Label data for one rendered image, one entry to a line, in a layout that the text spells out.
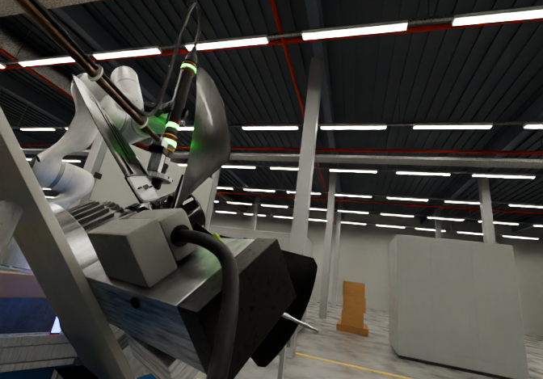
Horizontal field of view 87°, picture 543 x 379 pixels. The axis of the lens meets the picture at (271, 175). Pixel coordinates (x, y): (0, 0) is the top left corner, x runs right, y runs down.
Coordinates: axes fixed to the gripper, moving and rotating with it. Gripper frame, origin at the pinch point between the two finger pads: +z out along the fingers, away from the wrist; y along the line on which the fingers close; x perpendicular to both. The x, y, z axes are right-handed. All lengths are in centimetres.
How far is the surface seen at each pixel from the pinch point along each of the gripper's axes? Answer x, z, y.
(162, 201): -28.2, 11.9, 3.4
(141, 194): -27.4, 9.0, 6.8
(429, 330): -96, -70, -613
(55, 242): -40, 26, 23
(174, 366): -51, 39, 12
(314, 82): 337, -209, -367
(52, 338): -65, -34, 0
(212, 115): -17.5, 35.2, 11.4
